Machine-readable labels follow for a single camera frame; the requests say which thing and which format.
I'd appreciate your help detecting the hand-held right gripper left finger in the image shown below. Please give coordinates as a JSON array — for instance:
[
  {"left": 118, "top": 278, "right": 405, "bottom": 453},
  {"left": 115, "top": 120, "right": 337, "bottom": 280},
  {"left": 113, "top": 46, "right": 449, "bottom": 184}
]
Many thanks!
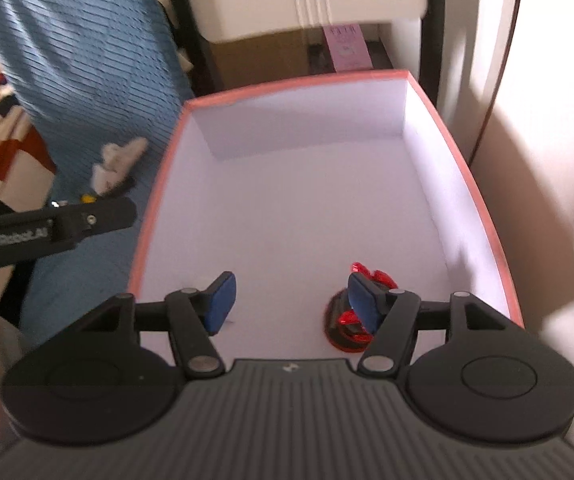
[{"left": 74, "top": 271, "right": 238, "bottom": 379}]

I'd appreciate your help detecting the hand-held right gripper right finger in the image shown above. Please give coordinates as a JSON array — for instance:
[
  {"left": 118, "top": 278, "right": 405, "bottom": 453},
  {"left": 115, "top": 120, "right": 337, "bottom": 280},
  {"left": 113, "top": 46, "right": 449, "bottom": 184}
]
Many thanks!
[{"left": 348, "top": 272, "right": 524, "bottom": 376}]

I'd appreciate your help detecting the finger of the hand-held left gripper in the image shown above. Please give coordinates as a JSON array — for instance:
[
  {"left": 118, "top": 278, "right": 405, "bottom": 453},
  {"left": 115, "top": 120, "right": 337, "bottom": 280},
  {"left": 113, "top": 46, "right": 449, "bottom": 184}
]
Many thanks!
[{"left": 53, "top": 196, "right": 138, "bottom": 252}]

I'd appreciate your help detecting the red plastic toy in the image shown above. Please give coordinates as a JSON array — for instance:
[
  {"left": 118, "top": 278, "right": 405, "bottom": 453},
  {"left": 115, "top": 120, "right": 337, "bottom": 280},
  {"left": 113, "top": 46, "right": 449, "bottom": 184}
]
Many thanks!
[{"left": 323, "top": 261, "right": 398, "bottom": 356}]

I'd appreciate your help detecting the white plush toy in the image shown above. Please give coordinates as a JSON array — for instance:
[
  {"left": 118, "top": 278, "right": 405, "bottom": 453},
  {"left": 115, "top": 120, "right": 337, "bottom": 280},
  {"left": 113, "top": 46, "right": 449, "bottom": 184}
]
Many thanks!
[{"left": 89, "top": 137, "right": 151, "bottom": 197}]

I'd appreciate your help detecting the pink cardboard box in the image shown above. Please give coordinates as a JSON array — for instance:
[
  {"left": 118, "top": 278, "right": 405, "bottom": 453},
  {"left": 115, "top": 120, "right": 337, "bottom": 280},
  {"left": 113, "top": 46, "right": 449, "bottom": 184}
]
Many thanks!
[{"left": 128, "top": 70, "right": 524, "bottom": 362}]

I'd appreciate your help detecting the blue textured cloth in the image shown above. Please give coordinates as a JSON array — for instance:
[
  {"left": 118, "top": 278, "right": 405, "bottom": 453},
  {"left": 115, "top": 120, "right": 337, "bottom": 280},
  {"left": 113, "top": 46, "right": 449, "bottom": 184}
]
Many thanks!
[{"left": 0, "top": 0, "right": 197, "bottom": 342}]

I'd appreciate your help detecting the pink paper card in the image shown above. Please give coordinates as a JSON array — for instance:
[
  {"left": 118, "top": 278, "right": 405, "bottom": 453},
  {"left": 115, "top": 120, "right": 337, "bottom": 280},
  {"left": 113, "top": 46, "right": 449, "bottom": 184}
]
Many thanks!
[{"left": 324, "top": 24, "right": 371, "bottom": 72}]

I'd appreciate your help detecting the white chair with black frame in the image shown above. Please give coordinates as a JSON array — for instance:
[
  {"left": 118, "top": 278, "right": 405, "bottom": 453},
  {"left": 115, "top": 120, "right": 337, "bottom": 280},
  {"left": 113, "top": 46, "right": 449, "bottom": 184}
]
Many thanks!
[{"left": 159, "top": 0, "right": 449, "bottom": 107}]

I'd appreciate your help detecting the thin black cable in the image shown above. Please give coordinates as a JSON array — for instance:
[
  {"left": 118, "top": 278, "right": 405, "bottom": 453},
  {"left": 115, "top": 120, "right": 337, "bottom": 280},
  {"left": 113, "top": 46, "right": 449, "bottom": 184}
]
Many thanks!
[{"left": 466, "top": 0, "right": 528, "bottom": 167}]

